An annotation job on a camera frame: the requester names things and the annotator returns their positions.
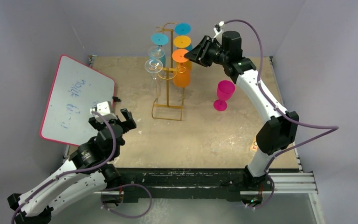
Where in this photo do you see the yellow plastic wine glass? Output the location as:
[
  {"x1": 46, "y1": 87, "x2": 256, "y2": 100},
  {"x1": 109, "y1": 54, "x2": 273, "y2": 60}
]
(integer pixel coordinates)
[{"x1": 172, "y1": 35, "x2": 193, "y2": 70}]

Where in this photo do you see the orange plastic wine glass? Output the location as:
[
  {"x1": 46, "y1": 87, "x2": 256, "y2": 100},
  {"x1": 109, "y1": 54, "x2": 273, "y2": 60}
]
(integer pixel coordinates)
[{"x1": 172, "y1": 49, "x2": 191, "y2": 88}]

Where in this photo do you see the blue wine glass row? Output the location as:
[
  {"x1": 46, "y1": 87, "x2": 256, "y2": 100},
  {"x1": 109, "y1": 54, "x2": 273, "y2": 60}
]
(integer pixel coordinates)
[
  {"x1": 151, "y1": 33, "x2": 169, "y2": 67},
  {"x1": 173, "y1": 23, "x2": 193, "y2": 51}
]

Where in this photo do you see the magenta plastic wine glass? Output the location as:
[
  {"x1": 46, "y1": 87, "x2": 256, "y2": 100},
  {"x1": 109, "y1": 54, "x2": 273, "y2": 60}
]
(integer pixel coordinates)
[{"x1": 213, "y1": 80, "x2": 235, "y2": 112}]

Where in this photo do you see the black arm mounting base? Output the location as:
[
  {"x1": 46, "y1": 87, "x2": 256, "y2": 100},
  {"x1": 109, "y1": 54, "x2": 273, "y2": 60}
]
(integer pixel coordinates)
[{"x1": 102, "y1": 164, "x2": 275, "y2": 207}]

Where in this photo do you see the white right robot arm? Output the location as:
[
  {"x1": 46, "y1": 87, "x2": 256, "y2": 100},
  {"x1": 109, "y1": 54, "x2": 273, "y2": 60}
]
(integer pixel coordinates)
[{"x1": 184, "y1": 31, "x2": 299, "y2": 190}]

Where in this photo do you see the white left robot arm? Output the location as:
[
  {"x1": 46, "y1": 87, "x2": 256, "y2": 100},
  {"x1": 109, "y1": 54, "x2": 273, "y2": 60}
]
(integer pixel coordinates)
[{"x1": 7, "y1": 106, "x2": 137, "y2": 224}]

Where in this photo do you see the clear wine glass rear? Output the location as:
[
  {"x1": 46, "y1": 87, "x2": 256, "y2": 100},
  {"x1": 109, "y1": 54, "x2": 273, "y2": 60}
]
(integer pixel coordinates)
[{"x1": 148, "y1": 45, "x2": 165, "y2": 61}]

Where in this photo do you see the clear wine glass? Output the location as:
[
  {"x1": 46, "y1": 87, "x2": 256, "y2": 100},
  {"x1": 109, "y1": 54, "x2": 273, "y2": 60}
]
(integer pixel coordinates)
[
  {"x1": 148, "y1": 45, "x2": 165, "y2": 61},
  {"x1": 145, "y1": 58, "x2": 163, "y2": 99}
]

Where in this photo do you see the clear wine glass front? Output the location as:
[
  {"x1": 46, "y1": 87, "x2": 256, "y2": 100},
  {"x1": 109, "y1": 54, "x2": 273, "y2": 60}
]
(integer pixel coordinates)
[{"x1": 145, "y1": 58, "x2": 163, "y2": 99}]

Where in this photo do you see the black whiteboard clip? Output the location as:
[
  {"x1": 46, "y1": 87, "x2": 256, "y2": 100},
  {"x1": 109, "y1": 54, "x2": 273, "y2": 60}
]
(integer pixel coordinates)
[{"x1": 112, "y1": 96, "x2": 121, "y2": 103}]

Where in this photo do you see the pink framed whiteboard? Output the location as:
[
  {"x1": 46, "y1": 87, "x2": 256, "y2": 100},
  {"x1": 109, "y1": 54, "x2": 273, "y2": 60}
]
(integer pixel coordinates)
[{"x1": 40, "y1": 55, "x2": 116, "y2": 146}]

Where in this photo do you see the orange patterned card box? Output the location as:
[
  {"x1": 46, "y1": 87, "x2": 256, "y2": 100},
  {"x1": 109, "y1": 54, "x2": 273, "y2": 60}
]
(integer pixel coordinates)
[{"x1": 250, "y1": 140, "x2": 258, "y2": 152}]

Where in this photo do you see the gold wire glass rack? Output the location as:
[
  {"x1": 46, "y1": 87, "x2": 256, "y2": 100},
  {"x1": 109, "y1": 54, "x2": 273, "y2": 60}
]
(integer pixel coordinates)
[{"x1": 151, "y1": 22, "x2": 185, "y2": 121}]

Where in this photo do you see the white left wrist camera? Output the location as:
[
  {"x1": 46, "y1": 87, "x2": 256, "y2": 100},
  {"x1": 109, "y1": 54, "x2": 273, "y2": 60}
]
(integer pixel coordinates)
[{"x1": 89, "y1": 101, "x2": 117, "y2": 123}]

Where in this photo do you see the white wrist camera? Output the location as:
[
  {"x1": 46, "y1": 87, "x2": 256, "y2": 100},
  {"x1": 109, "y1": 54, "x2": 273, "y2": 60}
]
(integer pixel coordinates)
[
  {"x1": 213, "y1": 21, "x2": 225, "y2": 39},
  {"x1": 89, "y1": 101, "x2": 117, "y2": 123}
]

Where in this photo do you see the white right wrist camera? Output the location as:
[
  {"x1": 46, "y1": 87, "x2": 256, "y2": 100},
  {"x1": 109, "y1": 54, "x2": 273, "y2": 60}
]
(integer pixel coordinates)
[{"x1": 213, "y1": 21, "x2": 225, "y2": 39}]

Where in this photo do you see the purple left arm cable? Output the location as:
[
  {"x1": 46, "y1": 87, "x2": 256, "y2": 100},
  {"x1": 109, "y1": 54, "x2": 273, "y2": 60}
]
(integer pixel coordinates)
[{"x1": 11, "y1": 112, "x2": 152, "y2": 224}]

